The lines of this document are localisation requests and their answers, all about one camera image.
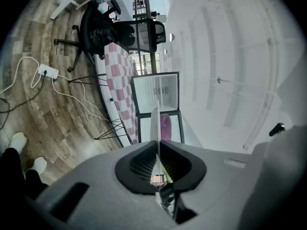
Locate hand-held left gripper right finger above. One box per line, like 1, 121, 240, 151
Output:
159, 140, 207, 192

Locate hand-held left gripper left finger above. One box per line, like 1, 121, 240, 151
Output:
114, 140, 160, 196

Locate purple eggplant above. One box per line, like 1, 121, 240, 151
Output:
159, 113, 174, 184

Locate white plate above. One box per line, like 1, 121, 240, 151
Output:
150, 100, 162, 177

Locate black mini fridge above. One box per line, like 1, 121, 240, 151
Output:
130, 71, 186, 145

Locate black hairpin table leg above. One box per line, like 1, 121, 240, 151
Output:
68, 73, 107, 87
94, 118, 128, 140

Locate white shoe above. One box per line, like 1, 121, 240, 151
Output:
9, 132, 28, 154
23, 157, 47, 177

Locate person's white shirt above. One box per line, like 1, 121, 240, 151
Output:
239, 125, 307, 230

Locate pink checkered tablecloth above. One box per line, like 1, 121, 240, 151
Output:
103, 42, 140, 145

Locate person's black trousers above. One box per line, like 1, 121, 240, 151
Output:
0, 147, 48, 201

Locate white power strip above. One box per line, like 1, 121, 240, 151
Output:
37, 63, 59, 80

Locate black office chair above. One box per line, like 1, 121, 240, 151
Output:
53, 0, 167, 73

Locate white wooden stool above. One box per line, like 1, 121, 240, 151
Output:
49, 0, 98, 21

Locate white cable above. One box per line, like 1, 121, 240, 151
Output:
51, 74, 111, 122
0, 56, 43, 96

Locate black chest camera mount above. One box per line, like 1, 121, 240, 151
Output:
269, 123, 286, 137

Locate black floor cable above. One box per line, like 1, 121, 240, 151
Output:
0, 72, 47, 130

